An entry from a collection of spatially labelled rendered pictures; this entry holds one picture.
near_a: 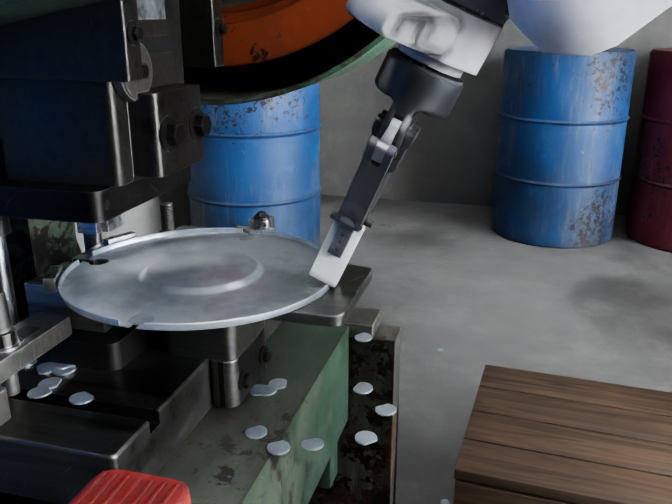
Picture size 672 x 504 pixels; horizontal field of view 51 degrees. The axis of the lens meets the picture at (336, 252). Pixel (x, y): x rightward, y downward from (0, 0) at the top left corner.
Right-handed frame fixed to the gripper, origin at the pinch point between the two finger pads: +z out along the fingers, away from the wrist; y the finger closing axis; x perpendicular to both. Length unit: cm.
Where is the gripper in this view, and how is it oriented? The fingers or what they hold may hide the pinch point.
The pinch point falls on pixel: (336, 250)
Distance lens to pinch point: 70.7
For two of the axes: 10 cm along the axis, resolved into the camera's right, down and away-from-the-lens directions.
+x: -8.8, -4.6, 0.7
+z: -4.0, 8.3, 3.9
